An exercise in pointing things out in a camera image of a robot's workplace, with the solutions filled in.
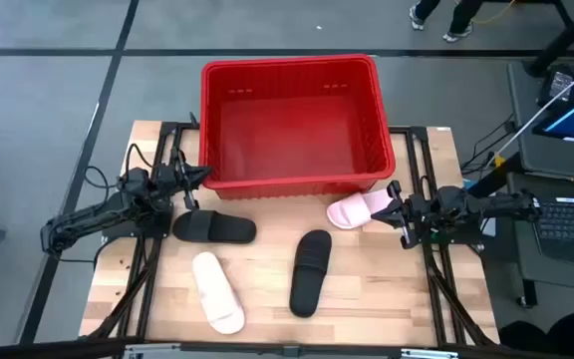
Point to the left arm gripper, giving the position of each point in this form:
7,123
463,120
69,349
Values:
170,178

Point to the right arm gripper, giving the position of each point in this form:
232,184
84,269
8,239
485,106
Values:
419,214

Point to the pale pink slide sandal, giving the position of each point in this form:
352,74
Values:
352,209
214,294

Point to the black slide sandal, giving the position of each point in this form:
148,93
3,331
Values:
217,227
309,279

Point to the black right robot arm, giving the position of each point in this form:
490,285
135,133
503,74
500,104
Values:
491,207

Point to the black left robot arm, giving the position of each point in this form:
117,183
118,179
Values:
87,219

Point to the red plastic bin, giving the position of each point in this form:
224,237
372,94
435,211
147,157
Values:
292,139

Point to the small white label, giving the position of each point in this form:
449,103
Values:
444,129

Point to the white and blue flat device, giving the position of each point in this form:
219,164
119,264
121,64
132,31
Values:
488,228

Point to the small yellow tag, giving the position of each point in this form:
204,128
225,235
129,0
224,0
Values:
499,160

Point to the black keyboard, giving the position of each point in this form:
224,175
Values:
571,227

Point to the dark grey desk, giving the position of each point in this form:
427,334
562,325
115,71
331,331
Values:
566,279

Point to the person's white sneaker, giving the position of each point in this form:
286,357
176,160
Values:
456,35
416,19

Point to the black power brick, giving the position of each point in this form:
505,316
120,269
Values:
558,82

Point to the thin white rod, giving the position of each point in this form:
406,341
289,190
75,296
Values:
573,85

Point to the thick black pole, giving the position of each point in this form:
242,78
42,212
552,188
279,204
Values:
561,42

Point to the black aluminium table frame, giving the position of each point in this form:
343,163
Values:
167,127
419,132

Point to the silver metal bracket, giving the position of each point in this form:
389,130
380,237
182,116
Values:
150,351
429,354

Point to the long black frame beam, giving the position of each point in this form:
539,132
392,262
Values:
43,349

